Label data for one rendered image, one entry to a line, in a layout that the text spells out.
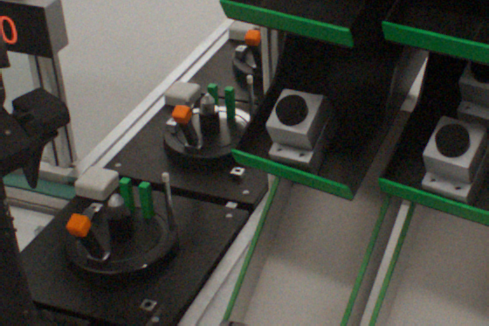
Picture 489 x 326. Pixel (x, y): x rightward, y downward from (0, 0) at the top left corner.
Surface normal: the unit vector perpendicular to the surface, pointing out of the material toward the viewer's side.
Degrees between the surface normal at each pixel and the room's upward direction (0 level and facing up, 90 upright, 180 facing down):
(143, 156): 0
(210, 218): 0
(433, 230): 45
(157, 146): 0
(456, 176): 115
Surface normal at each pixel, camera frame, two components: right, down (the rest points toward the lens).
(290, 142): -0.38, 0.79
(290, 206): -0.38, -0.28
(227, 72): -0.03, -0.85
